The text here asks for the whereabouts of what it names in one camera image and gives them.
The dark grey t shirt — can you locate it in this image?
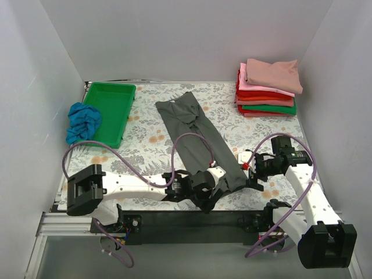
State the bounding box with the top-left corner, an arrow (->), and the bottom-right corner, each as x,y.
155,92 -> 247,192

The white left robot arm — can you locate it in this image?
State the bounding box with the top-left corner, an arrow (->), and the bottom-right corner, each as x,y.
67,164 -> 226,233

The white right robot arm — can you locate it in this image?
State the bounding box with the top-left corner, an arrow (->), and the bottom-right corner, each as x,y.
245,133 -> 357,269

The floral table mat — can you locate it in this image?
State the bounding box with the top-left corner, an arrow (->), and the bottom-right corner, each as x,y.
66,82 -> 307,211

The bottom pink folded shirt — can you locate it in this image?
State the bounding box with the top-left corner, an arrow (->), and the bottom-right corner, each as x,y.
243,112 -> 292,117

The green folded shirt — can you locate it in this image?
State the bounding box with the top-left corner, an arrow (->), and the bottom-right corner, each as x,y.
238,103 -> 297,116

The salmon folded shirt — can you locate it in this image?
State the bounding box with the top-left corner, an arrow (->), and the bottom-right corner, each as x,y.
234,98 -> 295,107

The orange folded shirt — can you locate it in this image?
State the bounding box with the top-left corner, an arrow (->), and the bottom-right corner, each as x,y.
235,96 -> 292,101

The light pink folded shirt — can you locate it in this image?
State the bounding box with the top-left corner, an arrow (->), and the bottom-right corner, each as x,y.
237,63 -> 295,97

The dusty pink folded shirt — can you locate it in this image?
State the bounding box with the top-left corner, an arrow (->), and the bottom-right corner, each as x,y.
246,59 -> 303,94

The green plastic tray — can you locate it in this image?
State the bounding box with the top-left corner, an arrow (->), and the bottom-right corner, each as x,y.
84,82 -> 136,149

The crumpled blue t shirt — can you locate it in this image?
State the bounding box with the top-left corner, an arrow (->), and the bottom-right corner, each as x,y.
66,102 -> 102,145

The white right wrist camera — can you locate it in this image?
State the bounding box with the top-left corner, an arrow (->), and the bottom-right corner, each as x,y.
237,151 -> 256,172

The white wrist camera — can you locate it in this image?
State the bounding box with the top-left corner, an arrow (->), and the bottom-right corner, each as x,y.
237,151 -> 256,172
207,161 -> 226,187

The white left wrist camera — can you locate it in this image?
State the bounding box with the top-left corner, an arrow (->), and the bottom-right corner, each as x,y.
207,161 -> 226,187

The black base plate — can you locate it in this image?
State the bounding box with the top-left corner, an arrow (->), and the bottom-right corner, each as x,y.
105,210 -> 273,245

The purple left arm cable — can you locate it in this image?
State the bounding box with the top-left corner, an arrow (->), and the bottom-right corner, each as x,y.
62,133 -> 216,269

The aluminium frame rail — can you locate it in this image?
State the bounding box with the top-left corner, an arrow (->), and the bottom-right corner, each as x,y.
26,213 -> 362,278

